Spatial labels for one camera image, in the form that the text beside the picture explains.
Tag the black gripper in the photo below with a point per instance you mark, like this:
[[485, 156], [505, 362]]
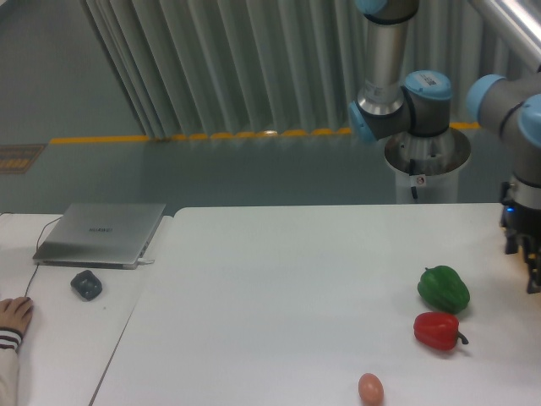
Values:
[[520, 219]]

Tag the green bell pepper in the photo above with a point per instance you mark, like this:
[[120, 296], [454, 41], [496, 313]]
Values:
[[442, 288]]

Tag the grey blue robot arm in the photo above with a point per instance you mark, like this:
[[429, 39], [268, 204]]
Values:
[[412, 113]]

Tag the striped sleeve forearm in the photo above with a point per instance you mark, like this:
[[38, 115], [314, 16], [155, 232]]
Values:
[[10, 342]]

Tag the red bell pepper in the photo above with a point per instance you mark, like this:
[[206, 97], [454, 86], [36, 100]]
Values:
[[438, 330]]

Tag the person's hand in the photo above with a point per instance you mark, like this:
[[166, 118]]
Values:
[[12, 318]]

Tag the brown egg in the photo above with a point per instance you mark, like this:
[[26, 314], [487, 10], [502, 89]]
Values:
[[370, 389]]

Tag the silver closed laptop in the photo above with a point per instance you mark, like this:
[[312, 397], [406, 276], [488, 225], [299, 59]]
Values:
[[101, 235]]

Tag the black small gadget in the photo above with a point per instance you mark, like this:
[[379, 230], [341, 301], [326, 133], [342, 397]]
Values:
[[86, 285]]

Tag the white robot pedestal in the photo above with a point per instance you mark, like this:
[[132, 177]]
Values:
[[427, 169]]

